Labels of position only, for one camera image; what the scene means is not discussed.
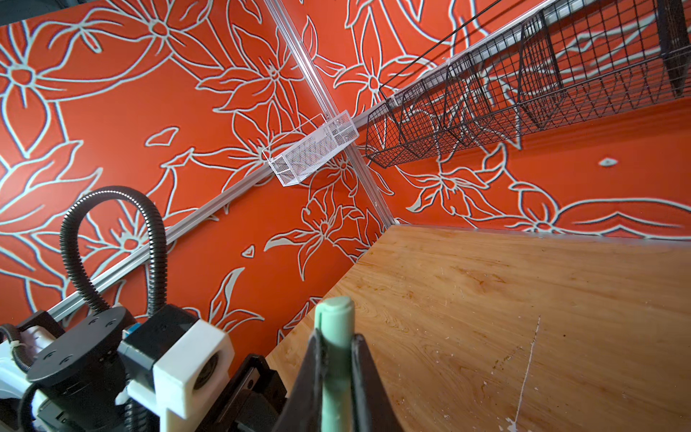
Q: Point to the green pen cap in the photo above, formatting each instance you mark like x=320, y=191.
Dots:
x=334, y=319

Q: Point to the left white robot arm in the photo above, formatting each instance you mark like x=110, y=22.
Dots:
x=111, y=372

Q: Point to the black wire mesh basket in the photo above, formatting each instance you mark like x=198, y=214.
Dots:
x=567, y=62

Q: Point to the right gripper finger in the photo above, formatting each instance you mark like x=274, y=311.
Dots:
x=371, y=407

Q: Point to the clear plastic bin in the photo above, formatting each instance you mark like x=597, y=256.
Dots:
x=306, y=156

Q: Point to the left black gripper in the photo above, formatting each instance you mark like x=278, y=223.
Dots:
x=255, y=397

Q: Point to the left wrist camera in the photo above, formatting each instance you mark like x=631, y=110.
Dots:
x=177, y=366

